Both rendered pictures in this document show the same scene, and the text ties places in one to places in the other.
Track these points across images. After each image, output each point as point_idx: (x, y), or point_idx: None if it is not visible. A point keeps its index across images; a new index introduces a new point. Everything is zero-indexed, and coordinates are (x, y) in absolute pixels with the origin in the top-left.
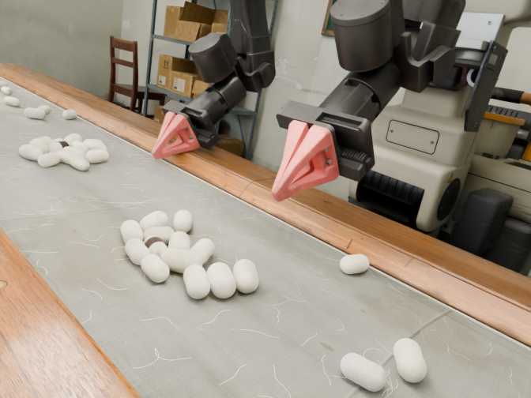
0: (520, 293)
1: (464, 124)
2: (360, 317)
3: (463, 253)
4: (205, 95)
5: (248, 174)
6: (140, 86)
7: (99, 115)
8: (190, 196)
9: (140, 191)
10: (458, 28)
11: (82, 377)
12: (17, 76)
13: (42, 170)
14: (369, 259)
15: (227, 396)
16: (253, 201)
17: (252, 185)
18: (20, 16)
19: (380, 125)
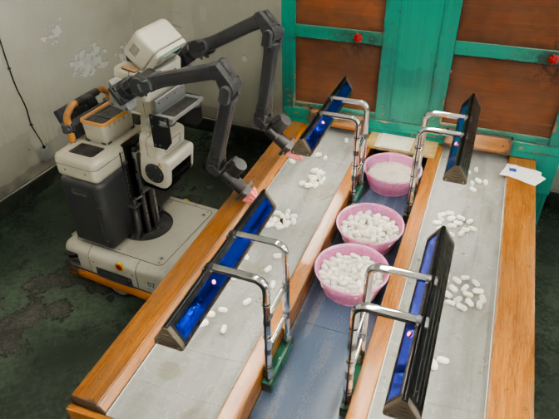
0: None
1: (199, 123)
2: (309, 160)
3: (272, 146)
4: (240, 179)
5: (257, 181)
6: None
7: (220, 242)
8: (279, 191)
9: (289, 198)
10: (175, 95)
11: (351, 170)
12: (150, 337)
13: (298, 216)
14: (284, 160)
15: (338, 167)
16: (270, 180)
17: (265, 179)
18: None
19: (162, 149)
